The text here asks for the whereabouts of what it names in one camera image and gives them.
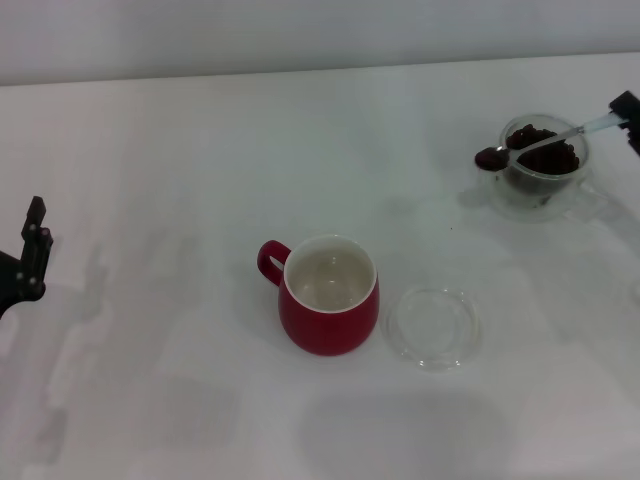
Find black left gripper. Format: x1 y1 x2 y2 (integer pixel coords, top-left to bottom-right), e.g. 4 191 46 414
0 196 54 321

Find blue handled metal spoon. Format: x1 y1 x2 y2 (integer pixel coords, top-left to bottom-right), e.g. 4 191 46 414
473 113 621 172

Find red ceramic mug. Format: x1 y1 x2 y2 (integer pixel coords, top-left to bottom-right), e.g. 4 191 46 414
256 233 380 357

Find coffee beans pile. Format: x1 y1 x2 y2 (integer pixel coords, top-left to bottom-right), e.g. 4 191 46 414
504 125 581 194

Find clear glass cup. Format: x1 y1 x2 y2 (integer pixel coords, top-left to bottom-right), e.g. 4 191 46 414
498 113 609 221

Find glass saucer with bean crumbs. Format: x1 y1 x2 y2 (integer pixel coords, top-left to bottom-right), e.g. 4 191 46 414
482 164 609 224

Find clean clear glass saucer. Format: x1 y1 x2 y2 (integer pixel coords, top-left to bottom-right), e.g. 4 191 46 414
382 285 482 374

